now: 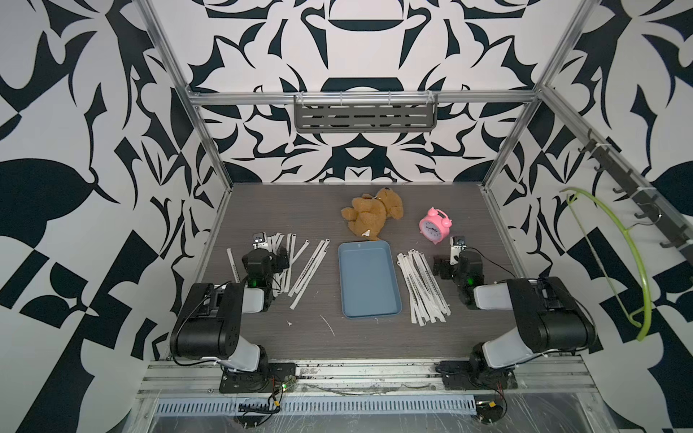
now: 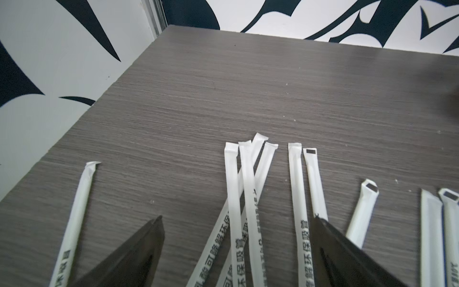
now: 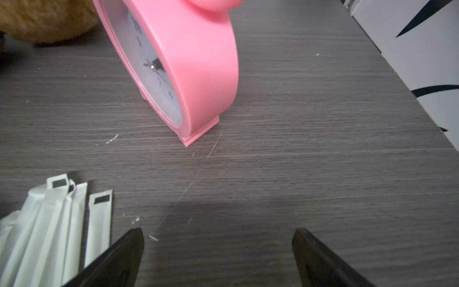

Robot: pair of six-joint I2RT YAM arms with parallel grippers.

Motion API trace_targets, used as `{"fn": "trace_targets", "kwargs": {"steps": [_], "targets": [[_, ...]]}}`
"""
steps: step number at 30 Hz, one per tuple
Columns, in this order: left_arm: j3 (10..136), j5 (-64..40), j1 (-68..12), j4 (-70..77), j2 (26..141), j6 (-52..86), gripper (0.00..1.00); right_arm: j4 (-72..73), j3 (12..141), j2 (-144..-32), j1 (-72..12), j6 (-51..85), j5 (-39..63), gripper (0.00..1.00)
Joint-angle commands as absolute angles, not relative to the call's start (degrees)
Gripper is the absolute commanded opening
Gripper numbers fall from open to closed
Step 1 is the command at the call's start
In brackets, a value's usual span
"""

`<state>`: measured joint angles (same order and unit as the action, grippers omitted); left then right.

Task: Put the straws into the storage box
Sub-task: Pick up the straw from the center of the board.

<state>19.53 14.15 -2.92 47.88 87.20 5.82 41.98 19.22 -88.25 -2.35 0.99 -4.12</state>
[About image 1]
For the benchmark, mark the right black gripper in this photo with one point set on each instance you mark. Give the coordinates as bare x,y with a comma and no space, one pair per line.
446,267

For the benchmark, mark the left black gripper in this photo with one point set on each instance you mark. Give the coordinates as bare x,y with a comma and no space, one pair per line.
281,260

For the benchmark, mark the pile straw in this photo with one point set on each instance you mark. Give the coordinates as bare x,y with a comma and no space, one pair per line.
427,303
308,272

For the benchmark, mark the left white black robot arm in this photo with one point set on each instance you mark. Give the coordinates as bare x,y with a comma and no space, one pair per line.
208,329

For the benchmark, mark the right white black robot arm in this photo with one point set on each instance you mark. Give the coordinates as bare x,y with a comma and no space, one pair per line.
548,319

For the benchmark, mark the blue plastic storage tray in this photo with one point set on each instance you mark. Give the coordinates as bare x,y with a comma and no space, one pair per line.
368,282

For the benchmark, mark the lone wrapped straw far left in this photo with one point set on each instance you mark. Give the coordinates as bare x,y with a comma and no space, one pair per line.
232,263

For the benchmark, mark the pink alarm clock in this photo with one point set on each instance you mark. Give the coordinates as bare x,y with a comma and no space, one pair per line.
435,226

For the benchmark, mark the brown teddy bear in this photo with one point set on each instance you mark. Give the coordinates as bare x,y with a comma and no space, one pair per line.
368,214

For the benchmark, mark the green plastic clothes hanger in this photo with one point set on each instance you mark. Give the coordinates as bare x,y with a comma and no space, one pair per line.
619,285

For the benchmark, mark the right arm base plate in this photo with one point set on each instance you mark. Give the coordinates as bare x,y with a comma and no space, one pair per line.
466,375

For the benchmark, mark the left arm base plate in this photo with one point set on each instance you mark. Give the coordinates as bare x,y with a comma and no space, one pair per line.
265,380

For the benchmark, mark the white slotted cable duct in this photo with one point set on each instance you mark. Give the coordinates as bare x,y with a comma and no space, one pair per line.
322,405

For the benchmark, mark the grey metal wall shelf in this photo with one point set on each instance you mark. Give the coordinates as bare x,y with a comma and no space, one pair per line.
365,112

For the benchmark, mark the grey wall hook rail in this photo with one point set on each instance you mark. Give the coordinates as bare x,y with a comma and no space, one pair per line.
655,209

